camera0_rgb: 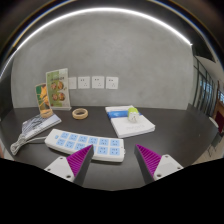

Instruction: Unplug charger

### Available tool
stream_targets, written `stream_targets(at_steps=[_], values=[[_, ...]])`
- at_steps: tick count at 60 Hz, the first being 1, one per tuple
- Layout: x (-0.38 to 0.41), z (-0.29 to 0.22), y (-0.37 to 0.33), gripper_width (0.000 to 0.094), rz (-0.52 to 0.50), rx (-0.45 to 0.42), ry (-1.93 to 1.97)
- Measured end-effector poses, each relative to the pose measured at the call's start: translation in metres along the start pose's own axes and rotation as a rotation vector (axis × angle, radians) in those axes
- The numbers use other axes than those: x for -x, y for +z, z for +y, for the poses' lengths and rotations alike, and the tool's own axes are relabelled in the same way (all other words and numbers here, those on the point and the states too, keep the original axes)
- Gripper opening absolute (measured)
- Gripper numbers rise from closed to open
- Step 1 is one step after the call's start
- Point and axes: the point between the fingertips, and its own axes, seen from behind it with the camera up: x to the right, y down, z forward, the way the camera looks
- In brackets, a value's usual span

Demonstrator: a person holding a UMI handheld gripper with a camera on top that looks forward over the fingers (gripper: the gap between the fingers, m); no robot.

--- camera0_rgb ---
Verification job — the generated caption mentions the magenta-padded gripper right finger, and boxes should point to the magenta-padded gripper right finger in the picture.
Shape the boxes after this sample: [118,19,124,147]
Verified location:
[133,143,185,185]

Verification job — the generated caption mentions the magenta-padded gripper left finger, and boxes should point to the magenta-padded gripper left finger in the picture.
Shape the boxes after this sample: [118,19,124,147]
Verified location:
[43,143,95,187]

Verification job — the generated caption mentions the grey striped booklet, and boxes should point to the grey striped booklet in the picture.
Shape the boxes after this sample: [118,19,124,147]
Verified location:
[21,113,63,141]

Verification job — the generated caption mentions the white and blue book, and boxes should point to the white and blue book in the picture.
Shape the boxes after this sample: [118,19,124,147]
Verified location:
[104,105,157,139]

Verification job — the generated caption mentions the beige tape roll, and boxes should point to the beige tape roll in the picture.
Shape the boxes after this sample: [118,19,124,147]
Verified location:
[71,107,90,121]

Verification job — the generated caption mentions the small sign in wooden base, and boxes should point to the small sign in wooden base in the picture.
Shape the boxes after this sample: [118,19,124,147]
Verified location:
[35,82,54,119]

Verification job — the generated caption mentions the tall acrylic menu sign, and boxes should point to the tall acrylic menu sign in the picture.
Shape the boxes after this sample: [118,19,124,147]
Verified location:
[45,68,72,111]

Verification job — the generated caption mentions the dark framed glass window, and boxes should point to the dark framed glass window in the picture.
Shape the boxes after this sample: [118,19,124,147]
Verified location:
[192,56,224,118]

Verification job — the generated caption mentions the white ceiling light strip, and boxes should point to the white ceiling light strip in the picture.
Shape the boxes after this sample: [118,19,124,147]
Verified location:
[0,7,193,78]

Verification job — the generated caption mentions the white power strip cable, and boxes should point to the white power strip cable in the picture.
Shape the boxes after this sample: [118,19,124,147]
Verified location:
[9,132,48,157]

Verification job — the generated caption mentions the blank white wall plate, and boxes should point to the blank white wall plate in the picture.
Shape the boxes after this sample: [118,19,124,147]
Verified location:
[68,76,78,90]

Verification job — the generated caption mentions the white wall socket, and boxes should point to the white wall socket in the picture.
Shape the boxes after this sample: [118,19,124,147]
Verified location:
[77,76,92,90]
[105,76,120,90]
[91,75,106,90]

